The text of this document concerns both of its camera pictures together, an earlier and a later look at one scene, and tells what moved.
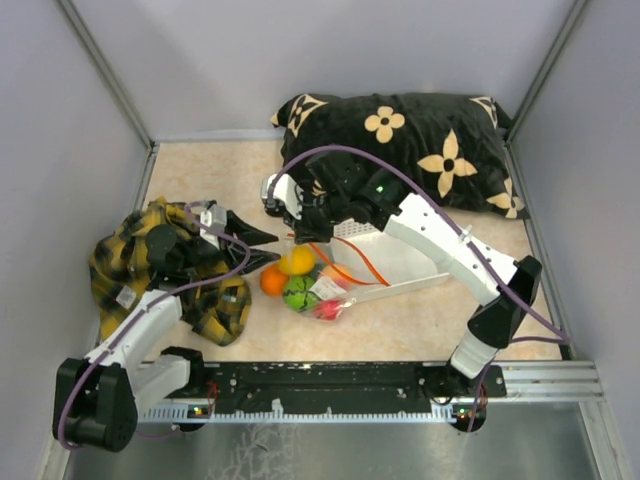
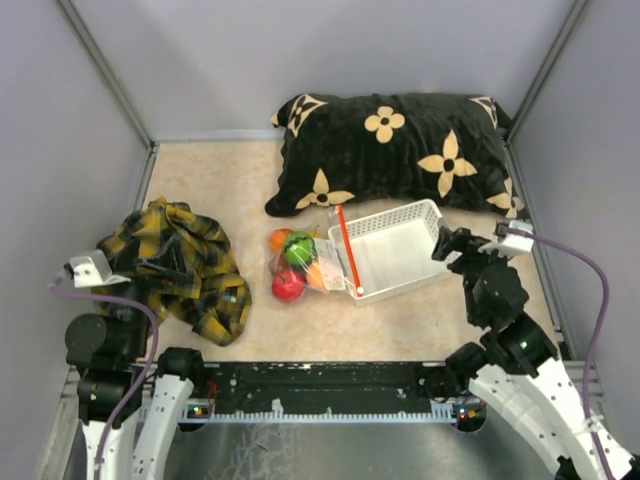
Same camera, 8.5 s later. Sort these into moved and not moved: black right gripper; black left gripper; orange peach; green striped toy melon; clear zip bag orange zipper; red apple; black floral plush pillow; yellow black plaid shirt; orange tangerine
Moved: clear zip bag orange zipper; orange tangerine; black left gripper; black right gripper; red apple; orange peach; green striped toy melon
Not moved: black floral plush pillow; yellow black plaid shirt
